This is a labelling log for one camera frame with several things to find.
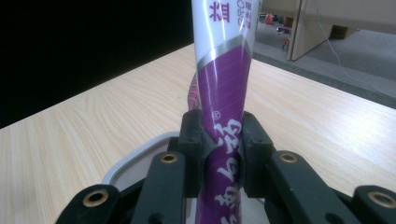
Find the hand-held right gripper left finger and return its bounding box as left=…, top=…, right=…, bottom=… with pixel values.
left=177, top=109, right=217, bottom=199

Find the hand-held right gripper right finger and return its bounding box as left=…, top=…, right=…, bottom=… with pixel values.
left=237, top=111, right=276, bottom=199

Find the white tray with grey rim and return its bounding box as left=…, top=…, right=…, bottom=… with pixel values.
left=101, top=131, right=266, bottom=224

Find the purple and white toothpaste tube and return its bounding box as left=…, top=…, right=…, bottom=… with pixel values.
left=186, top=0, right=262, bottom=224

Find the light wooden cabinet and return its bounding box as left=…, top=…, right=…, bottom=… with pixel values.
left=261, top=0, right=396, bottom=62

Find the brown cardboard box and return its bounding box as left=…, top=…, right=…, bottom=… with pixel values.
left=330, top=24, right=357, bottom=40

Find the white cable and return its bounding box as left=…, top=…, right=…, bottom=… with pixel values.
left=313, top=0, right=396, bottom=98

